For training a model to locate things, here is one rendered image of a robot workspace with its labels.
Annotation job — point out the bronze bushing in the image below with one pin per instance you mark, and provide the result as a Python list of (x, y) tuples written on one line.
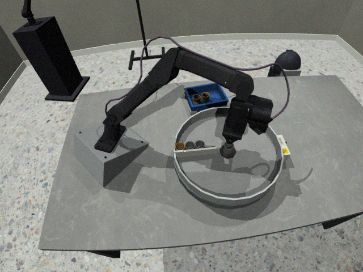
[(196, 96), (179, 145), (205, 97)]

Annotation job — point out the blue plastic tray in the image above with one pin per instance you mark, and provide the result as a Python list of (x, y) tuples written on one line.
[(217, 97)]

